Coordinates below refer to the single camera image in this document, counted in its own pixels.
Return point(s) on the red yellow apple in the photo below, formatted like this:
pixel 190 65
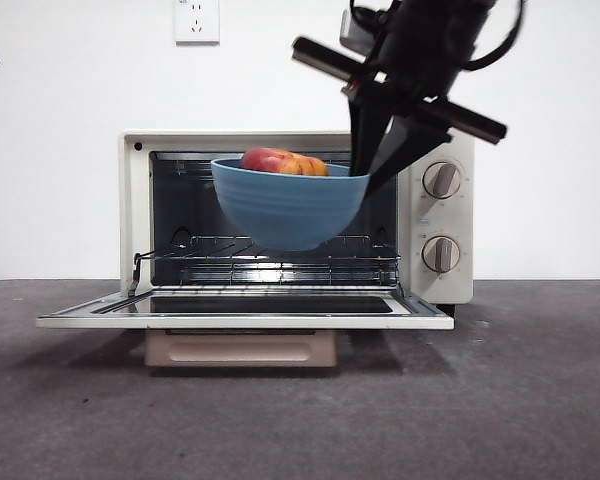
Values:
pixel 280 162

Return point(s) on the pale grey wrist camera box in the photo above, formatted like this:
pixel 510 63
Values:
pixel 350 32

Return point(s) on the blue ribbed bowl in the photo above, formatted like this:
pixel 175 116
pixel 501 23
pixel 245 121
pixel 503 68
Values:
pixel 285 210

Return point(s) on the white wall socket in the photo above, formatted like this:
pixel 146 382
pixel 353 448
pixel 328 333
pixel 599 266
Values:
pixel 196 22

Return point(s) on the cream temperature knob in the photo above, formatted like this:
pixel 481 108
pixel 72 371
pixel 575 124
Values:
pixel 442 180

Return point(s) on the cream Toshiba toaster oven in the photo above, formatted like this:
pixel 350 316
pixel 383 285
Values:
pixel 135 200

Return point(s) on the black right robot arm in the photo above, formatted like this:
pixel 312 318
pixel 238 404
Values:
pixel 445 20

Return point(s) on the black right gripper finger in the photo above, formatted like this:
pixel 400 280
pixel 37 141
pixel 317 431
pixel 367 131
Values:
pixel 365 135
pixel 410 145

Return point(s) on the cream timer knob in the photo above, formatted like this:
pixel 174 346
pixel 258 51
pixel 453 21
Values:
pixel 440 254

